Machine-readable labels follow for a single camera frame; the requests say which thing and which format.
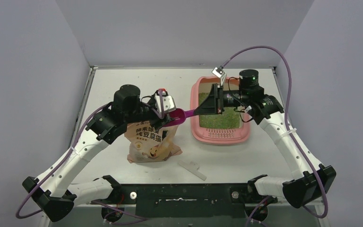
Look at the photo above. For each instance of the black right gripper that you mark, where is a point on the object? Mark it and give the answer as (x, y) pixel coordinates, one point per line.
(217, 99)

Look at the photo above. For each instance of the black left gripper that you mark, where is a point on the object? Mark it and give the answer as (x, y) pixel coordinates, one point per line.
(158, 121)

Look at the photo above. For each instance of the beige cat litter bag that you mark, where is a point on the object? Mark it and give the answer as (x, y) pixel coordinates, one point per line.
(150, 145)

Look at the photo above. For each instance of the purple litter scoop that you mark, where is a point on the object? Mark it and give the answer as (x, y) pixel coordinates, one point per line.
(179, 116)

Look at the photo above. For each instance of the white bag clip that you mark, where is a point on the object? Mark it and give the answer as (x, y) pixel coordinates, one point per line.
(193, 168)

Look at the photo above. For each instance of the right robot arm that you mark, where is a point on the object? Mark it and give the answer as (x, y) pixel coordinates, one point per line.
(310, 178)

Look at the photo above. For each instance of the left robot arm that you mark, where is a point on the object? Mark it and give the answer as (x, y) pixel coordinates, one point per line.
(54, 191)

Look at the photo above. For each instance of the green cat litter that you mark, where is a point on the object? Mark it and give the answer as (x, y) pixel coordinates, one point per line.
(229, 119)

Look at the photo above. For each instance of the pink litter box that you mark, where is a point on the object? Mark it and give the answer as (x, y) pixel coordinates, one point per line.
(217, 136)

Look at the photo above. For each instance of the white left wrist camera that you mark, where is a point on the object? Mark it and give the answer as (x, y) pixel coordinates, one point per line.
(164, 102)

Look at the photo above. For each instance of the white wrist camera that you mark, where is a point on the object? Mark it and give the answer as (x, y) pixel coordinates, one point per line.
(219, 73)
(164, 102)

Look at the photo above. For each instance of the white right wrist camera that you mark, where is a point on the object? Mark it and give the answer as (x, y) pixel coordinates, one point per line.
(219, 73)

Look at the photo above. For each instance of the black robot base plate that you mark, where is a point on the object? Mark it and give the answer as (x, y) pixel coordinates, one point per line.
(197, 200)

